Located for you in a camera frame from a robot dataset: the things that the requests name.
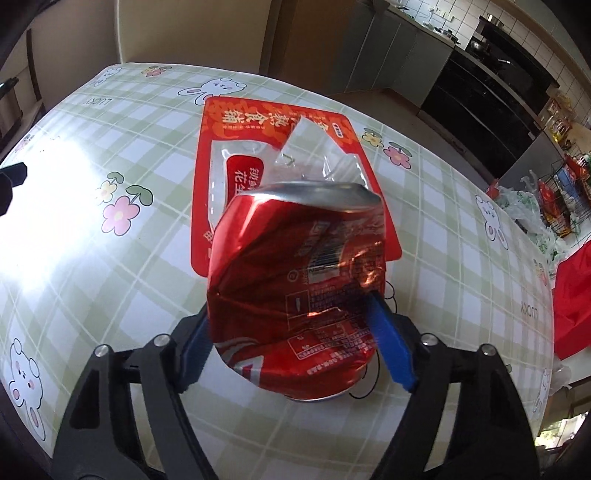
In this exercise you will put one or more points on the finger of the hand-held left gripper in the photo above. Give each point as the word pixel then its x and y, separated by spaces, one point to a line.
pixel 14 174

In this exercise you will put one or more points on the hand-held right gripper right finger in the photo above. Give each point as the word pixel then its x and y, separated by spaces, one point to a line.
pixel 392 346

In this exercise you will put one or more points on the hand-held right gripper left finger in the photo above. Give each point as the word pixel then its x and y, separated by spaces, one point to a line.
pixel 194 348

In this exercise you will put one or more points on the crushed red soda can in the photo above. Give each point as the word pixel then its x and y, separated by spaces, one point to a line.
pixel 295 286

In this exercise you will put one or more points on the red snack packet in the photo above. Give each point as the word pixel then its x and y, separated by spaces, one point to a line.
pixel 240 124

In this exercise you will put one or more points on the green checkered rabbit tablecloth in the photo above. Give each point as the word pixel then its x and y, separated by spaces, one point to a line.
pixel 138 277

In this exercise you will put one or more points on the dark wooden chair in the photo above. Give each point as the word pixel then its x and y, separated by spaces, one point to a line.
pixel 21 83

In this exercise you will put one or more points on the clear plastic floor bag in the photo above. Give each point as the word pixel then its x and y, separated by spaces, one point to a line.
pixel 558 378

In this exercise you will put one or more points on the red hanging apron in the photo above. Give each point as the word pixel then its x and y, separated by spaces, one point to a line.
pixel 575 300

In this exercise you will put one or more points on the white green shopping bags pile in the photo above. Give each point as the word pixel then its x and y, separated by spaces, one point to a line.
pixel 526 207

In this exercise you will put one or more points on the grey narrow base cabinet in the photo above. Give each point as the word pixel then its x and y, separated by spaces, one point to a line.
pixel 535 159

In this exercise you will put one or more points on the black built-in oven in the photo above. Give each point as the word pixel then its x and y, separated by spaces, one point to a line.
pixel 480 115

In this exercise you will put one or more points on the condiment bottles group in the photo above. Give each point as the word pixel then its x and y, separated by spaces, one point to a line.
pixel 558 117

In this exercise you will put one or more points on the grey lower kitchen cabinets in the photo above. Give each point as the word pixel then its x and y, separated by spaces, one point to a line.
pixel 392 60

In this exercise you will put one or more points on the black wok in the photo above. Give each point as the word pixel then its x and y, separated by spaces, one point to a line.
pixel 479 46

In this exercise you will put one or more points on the lidded steel cooking pot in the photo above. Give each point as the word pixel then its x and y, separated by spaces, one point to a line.
pixel 444 31

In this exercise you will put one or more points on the small steel pot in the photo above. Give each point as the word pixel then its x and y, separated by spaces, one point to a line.
pixel 494 20

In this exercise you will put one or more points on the white wall socket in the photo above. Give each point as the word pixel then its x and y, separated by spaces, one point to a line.
pixel 442 14

